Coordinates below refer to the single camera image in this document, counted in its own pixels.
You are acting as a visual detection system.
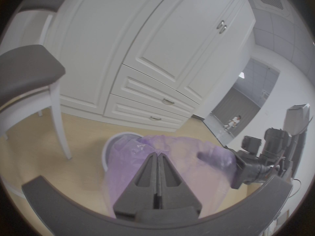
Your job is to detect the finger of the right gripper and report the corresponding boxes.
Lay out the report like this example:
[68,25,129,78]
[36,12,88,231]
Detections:
[198,147,238,168]

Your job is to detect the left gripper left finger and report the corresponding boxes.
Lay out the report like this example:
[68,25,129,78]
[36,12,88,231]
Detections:
[113,152,158,218]

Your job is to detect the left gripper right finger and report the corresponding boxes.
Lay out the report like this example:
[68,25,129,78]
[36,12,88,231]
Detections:
[157,153,202,218]

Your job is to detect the purple plastic bag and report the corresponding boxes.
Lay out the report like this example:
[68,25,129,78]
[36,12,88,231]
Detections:
[103,135,238,218]

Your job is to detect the white trash bin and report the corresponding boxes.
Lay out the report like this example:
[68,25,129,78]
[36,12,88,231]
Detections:
[102,131,144,173]

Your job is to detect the white wardrobe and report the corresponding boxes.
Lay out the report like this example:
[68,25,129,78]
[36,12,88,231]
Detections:
[45,0,256,133]

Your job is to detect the white chair with grey seat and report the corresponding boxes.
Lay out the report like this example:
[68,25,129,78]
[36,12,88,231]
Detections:
[0,0,74,161]

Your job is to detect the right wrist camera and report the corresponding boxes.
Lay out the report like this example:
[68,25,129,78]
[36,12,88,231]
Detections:
[242,136,262,155]

